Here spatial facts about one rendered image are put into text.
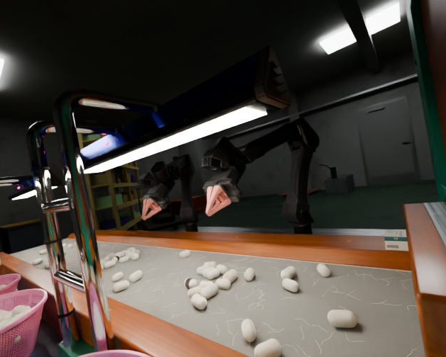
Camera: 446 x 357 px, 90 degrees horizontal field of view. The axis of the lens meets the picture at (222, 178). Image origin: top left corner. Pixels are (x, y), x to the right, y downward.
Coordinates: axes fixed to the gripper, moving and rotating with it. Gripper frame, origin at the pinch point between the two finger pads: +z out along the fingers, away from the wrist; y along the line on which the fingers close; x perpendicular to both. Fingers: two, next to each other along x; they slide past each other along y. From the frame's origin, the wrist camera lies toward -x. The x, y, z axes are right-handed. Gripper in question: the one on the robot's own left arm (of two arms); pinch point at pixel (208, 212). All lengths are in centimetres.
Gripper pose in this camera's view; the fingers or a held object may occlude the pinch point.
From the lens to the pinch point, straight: 59.9
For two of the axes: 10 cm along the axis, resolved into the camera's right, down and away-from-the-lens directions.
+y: 7.4, -0.9, -6.6
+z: -4.3, 6.9, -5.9
